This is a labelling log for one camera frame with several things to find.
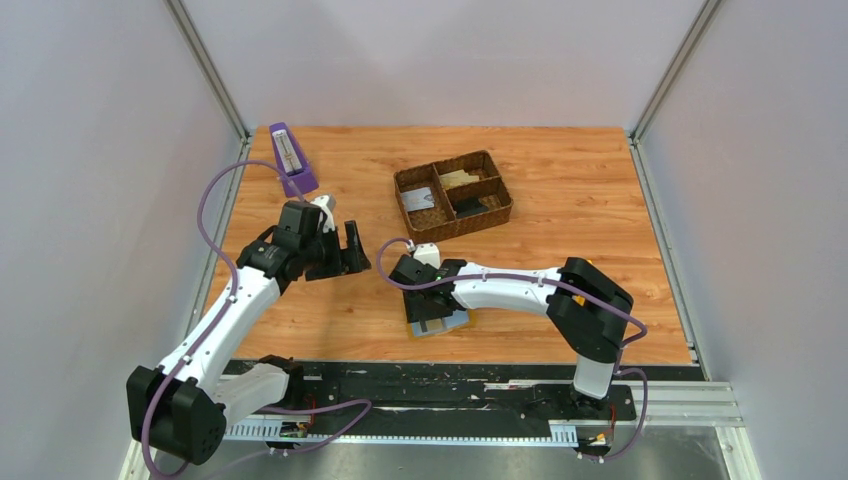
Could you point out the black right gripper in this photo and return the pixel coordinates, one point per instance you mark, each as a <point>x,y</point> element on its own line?
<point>416,313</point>

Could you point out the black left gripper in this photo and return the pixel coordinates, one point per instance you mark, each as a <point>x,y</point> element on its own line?
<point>356,258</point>

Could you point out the black card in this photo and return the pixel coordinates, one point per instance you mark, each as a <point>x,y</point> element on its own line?
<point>469,207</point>

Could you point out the gold card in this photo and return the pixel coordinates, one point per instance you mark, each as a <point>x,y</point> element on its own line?
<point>452,179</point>
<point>472,178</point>

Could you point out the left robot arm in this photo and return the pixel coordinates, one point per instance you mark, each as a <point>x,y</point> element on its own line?
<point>212,344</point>

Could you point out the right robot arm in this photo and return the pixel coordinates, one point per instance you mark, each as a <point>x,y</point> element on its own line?
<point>589,310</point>

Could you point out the silver striped card in holder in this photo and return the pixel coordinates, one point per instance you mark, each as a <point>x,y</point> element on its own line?
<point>428,327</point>

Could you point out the silver card in basket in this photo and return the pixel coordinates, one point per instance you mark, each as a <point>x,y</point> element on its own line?
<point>418,199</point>

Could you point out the gold card in basket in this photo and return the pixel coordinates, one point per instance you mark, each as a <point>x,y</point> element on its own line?
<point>452,179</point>

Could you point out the brown wicker divided basket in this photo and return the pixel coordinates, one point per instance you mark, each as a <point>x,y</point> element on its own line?
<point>440,223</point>

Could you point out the purple metronome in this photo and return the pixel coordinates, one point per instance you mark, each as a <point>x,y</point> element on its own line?
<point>290,157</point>

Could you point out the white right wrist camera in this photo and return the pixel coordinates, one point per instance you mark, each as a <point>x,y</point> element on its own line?
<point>428,254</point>

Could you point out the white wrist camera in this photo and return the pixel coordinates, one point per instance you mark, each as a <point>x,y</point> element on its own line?
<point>326,203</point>
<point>428,254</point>

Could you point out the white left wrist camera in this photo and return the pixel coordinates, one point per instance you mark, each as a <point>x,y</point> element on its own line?
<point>326,203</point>

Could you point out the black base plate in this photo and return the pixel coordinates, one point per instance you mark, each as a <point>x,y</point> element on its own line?
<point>467,401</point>

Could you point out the aluminium frame rail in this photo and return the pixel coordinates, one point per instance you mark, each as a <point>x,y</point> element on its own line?
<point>657,420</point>

